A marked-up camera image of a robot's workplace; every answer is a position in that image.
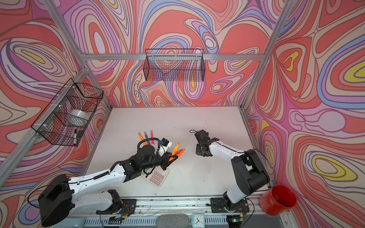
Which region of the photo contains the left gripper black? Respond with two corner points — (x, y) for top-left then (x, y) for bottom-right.
(140, 152), (179, 172)

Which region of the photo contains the purple pen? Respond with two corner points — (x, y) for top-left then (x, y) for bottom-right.
(144, 131), (150, 144)

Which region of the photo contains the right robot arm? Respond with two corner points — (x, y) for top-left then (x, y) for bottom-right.
(190, 130), (270, 206)

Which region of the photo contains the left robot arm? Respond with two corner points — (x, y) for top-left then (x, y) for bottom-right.
(38, 145), (178, 227)

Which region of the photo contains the pink calculator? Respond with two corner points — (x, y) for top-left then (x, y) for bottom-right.
(141, 166), (170, 188)

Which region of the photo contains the grey padded cushion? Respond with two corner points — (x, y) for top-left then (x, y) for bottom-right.
(156, 214), (189, 228)

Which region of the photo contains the small white clock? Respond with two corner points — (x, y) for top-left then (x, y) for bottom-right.
(192, 214), (205, 228)

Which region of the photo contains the red plastic cup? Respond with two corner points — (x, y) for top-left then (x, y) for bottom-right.
(259, 185), (297, 216)

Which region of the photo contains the black marker in basket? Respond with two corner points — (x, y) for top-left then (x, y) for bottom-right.
(73, 129), (78, 146)

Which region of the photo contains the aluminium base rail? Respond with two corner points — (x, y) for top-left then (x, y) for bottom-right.
(56, 196), (257, 219)

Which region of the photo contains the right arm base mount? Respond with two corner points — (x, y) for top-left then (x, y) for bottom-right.
(206, 197), (250, 215)

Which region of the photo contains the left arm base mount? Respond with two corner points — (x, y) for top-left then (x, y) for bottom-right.
(96, 190), (137, 216)

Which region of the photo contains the black wire basket back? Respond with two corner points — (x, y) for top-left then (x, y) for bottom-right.
(143, 48), (205, 82)

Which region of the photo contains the black wire basket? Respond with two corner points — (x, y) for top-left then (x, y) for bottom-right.
(31, 79), (104, 147)
(143, 48), (205, 82)

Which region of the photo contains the black wire basket left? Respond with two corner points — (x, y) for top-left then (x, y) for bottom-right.
(31, 79), (104, 147)

